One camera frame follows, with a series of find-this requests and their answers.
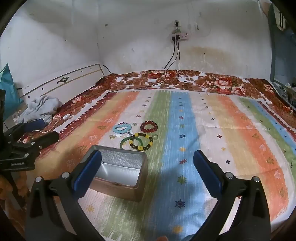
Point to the green jade bangle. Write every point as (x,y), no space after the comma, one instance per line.
(122,141)

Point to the red floral blanket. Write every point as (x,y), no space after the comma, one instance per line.
(161,76)

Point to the silver metal tin box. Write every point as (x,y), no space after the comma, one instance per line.
(138,185)

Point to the wall plug charger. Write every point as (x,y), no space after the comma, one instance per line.
(176,23)

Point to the white power strip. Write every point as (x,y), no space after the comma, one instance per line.
(181,36)

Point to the teal bag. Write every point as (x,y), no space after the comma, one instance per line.
(8,90)

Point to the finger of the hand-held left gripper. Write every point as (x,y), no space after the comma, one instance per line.
(46,138)
(34,124)

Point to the blue cabinet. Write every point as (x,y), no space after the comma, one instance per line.
(281,46)

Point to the white headboard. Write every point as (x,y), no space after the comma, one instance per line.
(46,78)

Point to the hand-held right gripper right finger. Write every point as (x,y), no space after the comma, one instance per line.
(207,171)

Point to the striped colourful mat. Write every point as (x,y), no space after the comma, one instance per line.
(208,129)

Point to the grey towel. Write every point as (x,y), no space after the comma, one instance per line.
(41,106)

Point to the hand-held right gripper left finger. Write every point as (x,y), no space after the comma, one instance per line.
(86,171)

